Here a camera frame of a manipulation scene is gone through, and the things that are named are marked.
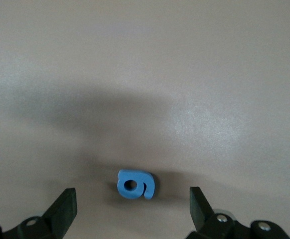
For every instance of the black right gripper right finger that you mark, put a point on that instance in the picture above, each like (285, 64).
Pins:
(202, 219)

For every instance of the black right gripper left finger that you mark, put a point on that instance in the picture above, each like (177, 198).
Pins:
(60, 214)

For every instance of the brown table cover sheet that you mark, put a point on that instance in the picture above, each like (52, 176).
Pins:
(135, 49)

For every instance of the blue number 6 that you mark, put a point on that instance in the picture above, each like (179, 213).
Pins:
(140, 179)

